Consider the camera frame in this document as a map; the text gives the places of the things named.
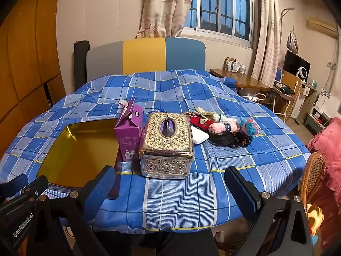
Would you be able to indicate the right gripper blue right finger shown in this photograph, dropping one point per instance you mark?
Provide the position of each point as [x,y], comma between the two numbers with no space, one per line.
[244,193]

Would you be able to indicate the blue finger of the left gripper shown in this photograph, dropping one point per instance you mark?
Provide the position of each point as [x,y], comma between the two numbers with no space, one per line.
[13,186]

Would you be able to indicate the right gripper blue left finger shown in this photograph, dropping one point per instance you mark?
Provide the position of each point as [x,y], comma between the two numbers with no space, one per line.
[93,194]

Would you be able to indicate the black beaded hair wig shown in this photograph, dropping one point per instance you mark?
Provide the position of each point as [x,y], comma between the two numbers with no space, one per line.
[229,139]

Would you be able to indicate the teal and pink knit item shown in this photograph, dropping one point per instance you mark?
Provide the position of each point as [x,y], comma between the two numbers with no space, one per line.
[246,126]

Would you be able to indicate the white foam sponge block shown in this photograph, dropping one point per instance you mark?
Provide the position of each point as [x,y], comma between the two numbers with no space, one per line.
[198,135]

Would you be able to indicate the red snowman sock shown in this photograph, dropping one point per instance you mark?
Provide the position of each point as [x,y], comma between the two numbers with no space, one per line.
[198,121]

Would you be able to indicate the cream knitted cloth bundle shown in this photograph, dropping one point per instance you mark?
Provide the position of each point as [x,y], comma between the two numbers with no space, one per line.
[203,115]

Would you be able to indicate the white knitted glove blue band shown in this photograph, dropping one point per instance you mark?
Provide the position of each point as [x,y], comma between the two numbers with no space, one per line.
[221,118]

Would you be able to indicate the blue plaid bed sheet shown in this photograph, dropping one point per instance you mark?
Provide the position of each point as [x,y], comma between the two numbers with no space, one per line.
[274,161]

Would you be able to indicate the gold metal tray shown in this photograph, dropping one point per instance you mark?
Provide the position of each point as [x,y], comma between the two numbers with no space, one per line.
[80,152]

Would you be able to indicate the rattan chair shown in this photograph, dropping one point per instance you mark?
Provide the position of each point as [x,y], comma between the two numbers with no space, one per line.
[313,172]

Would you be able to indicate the purple cardboard box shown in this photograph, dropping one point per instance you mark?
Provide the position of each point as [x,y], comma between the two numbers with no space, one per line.
[128,130]

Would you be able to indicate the pink ruffled blanket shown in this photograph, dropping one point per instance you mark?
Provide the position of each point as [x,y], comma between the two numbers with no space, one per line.
[327,143]

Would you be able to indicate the wooden chair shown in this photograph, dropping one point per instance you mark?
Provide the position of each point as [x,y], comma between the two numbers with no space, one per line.
[284,94]

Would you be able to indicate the wooden wardrobe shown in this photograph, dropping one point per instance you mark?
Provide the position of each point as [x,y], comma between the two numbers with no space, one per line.
[31,80]

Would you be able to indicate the wooden side table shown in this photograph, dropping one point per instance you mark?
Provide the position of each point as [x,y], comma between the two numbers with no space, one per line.
[242,81]

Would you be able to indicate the white desk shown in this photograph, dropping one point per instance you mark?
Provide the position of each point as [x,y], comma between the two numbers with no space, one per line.
[306,98]

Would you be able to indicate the packets on side table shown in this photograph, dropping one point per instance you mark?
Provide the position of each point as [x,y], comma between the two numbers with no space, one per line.
[232,65]

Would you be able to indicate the white small fan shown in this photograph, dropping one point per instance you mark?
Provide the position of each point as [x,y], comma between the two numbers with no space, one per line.
[302,73]

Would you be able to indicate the black monitor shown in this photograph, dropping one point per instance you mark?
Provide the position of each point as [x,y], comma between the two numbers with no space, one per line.
[292,62]

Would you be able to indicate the grey yellow blue headboard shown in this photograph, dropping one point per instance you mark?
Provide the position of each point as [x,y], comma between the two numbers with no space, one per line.
[145,55]

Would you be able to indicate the right floral curtain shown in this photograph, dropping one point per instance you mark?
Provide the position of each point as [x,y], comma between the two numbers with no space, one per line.
[268,49]

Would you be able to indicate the floral curtain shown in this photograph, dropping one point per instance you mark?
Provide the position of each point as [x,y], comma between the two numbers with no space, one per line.
[268,49]
[163,18]

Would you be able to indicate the hanging bag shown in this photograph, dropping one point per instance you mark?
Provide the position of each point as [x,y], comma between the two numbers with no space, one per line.
[292,44]

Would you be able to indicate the barred window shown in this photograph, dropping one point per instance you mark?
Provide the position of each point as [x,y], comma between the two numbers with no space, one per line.
[231,20]

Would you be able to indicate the left floral curtain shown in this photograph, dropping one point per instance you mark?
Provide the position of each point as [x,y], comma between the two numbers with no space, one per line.
[163,18]

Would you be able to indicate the black headboard post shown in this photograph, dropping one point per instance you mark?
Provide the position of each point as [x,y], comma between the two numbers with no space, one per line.
[81,49]

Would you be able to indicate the wall air conditioner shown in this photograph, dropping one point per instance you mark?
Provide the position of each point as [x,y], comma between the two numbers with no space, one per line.
[323,27]

